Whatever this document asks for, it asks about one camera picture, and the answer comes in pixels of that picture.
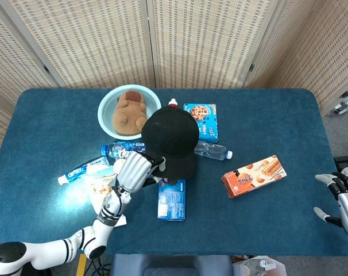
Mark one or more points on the blue labelled drink bottle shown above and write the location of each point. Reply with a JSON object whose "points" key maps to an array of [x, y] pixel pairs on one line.
{"points": [[116, 149]]}

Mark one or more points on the blue felt table cover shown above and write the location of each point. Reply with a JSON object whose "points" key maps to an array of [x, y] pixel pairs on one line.
{"points": [[263, 120]]}

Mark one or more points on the white red capped bottle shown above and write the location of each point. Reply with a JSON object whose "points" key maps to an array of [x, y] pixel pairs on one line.
{"points": [[173, 103]]}

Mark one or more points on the blue chocolate chip cookie box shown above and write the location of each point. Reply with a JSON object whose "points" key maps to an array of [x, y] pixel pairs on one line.
{"points": [[205, 120]]}

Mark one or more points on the clear plastic container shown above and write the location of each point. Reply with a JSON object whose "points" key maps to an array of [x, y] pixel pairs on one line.
{"points": [[260, 267]]}

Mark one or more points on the black screen hinge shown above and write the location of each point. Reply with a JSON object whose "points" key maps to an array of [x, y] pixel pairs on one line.
{"points": [[46, 69], [251, 68]]}

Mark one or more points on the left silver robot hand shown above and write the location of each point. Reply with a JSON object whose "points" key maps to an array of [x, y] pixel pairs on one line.
{"points": [[132, 172]]}

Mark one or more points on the long blue sandwich cookie box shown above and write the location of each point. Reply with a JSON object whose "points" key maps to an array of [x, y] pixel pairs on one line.
{"points": [[171, 204]]}

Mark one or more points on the blue white toothpaste tube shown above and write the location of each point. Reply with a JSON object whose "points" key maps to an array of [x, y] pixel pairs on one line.
{"points": [[82, 170]]}

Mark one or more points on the orange biscuit box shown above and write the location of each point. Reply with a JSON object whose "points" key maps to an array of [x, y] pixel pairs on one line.
{"points": [[253, 176]]}

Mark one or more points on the power strip with plugs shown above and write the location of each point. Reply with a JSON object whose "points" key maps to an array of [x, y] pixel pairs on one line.
{"points": [[344, 105]]}

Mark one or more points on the white snack bag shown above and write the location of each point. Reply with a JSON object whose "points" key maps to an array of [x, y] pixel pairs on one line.
{"points": [[100, 189]]}

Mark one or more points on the woven folding screen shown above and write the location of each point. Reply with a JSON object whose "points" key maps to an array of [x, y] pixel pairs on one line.
{"points": [[90, 43]]}

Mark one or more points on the black baseball cap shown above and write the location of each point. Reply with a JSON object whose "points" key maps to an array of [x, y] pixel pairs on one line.
{"points": [[171, 135]]}

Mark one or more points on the brown plush toy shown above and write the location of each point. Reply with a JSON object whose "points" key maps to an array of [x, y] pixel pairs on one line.
{"points": [[128, 115]]}

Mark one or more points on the round peach coloured ball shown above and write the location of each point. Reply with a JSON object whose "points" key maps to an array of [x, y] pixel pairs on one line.
{"points": [[118, 165]]}

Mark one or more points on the clear plastic water bottle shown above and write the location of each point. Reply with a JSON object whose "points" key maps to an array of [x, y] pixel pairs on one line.
{"points": [[212, 151]]}

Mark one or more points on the light blue plastic bowl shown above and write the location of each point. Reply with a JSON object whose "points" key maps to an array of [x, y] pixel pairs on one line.
{"points": [[105, 115]]}

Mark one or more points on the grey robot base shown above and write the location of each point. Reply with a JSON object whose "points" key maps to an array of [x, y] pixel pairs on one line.
{"points": [[171, 266]]}

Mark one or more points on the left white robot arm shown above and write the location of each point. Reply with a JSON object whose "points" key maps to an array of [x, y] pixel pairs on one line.
{"points": [[47, 253]]}

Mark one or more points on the black stand base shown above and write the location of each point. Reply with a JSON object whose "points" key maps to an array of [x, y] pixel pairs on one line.
{"points": [[344, 161]]}

